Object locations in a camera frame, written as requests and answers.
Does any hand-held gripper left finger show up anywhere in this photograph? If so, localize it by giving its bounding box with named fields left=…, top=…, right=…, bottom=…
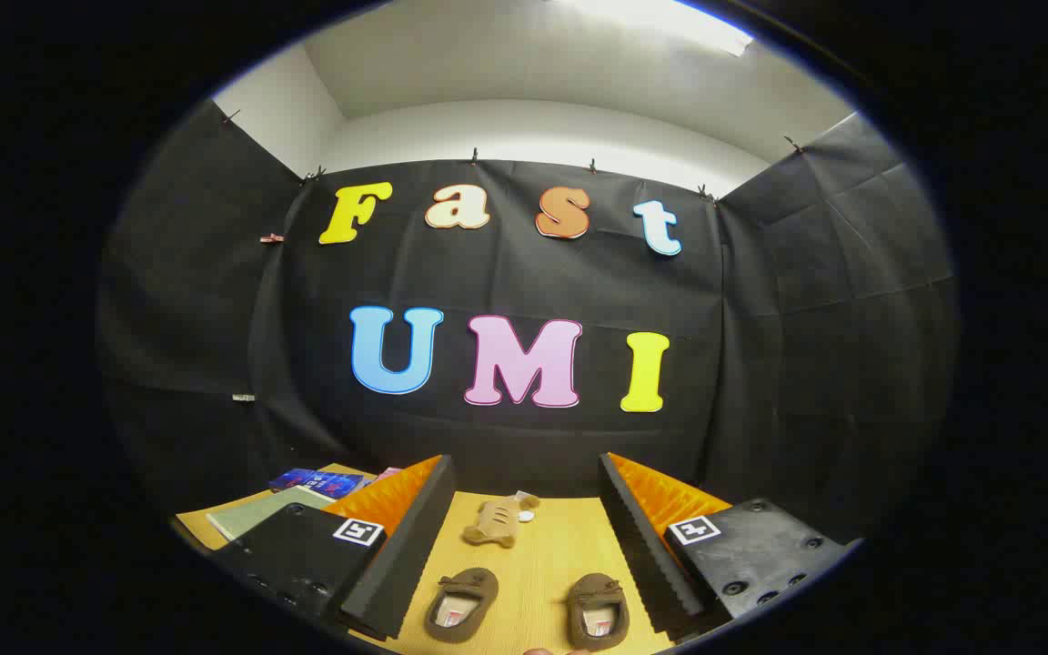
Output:
left=211, top=454, right=458, bottom=642

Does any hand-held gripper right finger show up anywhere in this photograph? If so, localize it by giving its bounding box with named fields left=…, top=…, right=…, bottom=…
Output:
left=598, top=452, right=863, bottom=645

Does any blue cover book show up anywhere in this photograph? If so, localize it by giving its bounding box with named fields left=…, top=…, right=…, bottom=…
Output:
left=269, top=468, right=367, bottom=500

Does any tan plush toy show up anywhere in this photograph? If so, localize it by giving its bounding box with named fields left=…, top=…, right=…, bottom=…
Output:
left=462, top=492, right=540, bottom=549

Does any green fabric storage box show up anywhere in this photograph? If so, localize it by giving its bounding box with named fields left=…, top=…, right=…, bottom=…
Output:
left=206, top=485, right=338, bottom=545

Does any brown fuzzy shoe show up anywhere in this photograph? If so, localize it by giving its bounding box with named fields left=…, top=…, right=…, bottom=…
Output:
left=424, top=568, right=499, bottom=644
left=567, top=573, right=630, bottom=652

